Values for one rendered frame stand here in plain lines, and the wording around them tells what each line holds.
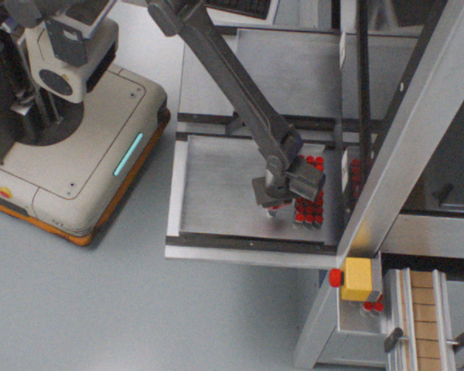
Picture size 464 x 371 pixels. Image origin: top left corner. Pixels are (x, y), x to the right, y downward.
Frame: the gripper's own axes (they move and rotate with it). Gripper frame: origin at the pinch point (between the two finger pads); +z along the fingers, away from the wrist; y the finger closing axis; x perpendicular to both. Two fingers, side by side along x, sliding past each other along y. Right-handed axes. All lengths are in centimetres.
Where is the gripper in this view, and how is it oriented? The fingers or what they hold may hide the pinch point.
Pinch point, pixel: (273, 205)
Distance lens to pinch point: 175.1
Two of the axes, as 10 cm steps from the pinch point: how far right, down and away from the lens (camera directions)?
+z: -0.2, 4.7, 8.8
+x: -2.1, -8.7, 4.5
